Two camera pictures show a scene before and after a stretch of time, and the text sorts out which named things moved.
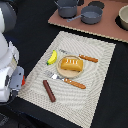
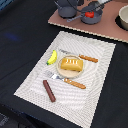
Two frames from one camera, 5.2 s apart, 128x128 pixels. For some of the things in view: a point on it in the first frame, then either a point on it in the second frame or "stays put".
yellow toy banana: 53,58 stays put
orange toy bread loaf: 71,64 stays put
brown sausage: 49,91 stays put
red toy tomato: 23,81 → 90,14
